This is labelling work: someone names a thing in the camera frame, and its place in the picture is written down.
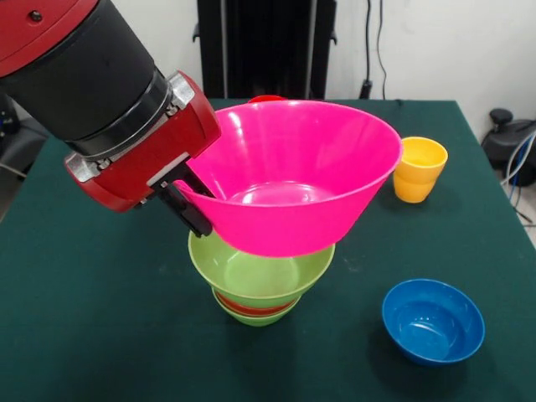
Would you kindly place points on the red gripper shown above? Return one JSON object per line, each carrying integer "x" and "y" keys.
{"x": 167, "y": 151}

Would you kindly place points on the large green bowl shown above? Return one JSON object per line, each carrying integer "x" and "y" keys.
{"x": 259, "y": 276}

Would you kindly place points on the large pink bowl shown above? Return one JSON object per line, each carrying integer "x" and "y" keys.
{"x": 293, "y": 167}

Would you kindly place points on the red bowl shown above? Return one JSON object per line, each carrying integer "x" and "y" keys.
{"x": 251, "y": 309}

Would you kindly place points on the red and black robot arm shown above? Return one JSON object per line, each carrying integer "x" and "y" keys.
{"x": 84, "y": 71}

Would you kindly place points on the red cup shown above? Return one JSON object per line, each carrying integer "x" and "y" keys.
{"x": 266, "y": 99}

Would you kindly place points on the small green bowl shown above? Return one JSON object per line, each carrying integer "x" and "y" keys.
{"x": 255, "y": 321}

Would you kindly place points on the dark green tablecloth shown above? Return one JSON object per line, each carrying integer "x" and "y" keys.
{"x": 84, "y": 335}

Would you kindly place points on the black wheeled base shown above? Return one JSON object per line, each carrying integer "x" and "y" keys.
{"x": 502, "y": 142}
{"x": 19, "y": 146}

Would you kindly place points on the yellow cup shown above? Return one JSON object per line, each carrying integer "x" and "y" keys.
{"x": 423, "y": 176}

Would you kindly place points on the blue bowl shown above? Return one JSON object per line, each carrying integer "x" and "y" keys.
{"x": 433, "y": 331}

